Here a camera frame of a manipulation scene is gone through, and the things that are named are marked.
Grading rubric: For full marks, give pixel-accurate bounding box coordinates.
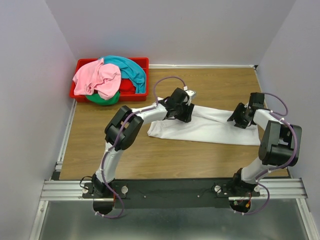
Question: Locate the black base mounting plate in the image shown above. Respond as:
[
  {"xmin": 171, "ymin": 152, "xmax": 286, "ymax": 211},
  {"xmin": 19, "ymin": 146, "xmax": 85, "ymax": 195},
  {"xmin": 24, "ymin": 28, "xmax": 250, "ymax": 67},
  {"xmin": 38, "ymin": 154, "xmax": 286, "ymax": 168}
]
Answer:
[{"xmin": 82, "ymin": 178, "xmax": 260, "ymax": 215}]

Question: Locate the aluminium frame rail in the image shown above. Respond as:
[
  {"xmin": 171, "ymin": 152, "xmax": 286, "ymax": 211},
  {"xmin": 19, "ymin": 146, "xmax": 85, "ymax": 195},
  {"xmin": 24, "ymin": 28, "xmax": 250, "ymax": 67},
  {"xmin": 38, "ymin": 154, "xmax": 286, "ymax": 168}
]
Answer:
[{"xmin": 31, "ymin": 103, "xmax": 308, "ymax": 240}]

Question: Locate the red plastic bin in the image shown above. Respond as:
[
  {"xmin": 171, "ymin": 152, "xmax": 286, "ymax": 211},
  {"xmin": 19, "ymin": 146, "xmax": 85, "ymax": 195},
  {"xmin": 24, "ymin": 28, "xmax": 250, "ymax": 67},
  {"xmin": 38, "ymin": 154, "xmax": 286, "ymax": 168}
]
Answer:
[{"xmin": 69, "ymin": 57, "xmax": 149, "ymax": 103}]

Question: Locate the pink t shirt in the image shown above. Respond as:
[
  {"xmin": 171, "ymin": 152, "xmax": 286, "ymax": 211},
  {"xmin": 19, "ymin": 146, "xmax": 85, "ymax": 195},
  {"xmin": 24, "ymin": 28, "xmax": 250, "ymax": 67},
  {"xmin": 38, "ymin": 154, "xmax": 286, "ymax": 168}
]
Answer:
[{"xmin": 72, "ymin": 59, "xmax": 122, "ymax": 100}]

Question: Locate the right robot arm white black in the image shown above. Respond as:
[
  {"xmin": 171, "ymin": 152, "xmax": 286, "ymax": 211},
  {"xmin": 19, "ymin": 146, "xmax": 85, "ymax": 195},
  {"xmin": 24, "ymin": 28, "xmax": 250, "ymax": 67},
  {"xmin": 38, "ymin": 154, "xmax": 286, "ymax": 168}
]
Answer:
[{"xmin": 226, "ymin": 92, "xmax": 302, "ymax": 196}]

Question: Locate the white t shirt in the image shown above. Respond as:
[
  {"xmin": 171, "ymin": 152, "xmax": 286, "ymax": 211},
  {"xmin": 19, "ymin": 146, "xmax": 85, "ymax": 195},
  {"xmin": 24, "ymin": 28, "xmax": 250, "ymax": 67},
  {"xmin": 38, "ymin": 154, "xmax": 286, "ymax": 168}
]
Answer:
[{"xmin": 147, "ymin": 105, "xmax": 260, "ymax": 146}]

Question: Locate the teal t shirt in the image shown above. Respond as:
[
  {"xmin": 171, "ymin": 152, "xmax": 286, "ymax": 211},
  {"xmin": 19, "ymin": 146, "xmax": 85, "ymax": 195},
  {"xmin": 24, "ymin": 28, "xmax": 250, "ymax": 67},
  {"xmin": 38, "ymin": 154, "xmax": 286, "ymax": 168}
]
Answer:
[{"xmin": 99, "ymin": 55, "xmax": 147, "ymax": 94}]

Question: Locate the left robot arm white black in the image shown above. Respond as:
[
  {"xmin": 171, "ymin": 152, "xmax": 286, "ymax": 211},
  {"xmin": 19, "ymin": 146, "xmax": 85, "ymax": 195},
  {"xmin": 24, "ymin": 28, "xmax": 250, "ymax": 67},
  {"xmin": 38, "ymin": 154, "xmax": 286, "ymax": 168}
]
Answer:
[{"xmin": 82, "ymin": 86, "xmax": 196, "ymax": 199}]

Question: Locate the green t shirt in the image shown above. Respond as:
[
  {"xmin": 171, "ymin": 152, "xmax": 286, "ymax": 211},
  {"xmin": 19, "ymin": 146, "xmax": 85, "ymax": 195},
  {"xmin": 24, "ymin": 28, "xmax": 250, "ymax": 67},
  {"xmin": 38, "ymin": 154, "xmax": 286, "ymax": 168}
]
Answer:
[{"xmin": 86, "ymin": 91, "xmax": 121, "ymax": 105}]

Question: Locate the red t shirt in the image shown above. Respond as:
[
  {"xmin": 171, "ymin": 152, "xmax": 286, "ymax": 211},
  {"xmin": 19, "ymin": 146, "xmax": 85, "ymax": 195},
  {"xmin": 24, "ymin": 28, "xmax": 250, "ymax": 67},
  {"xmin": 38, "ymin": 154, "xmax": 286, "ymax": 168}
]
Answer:
[{"xmin": 119, "ymin": 78, "xmax": 136, "ymax": 95}]

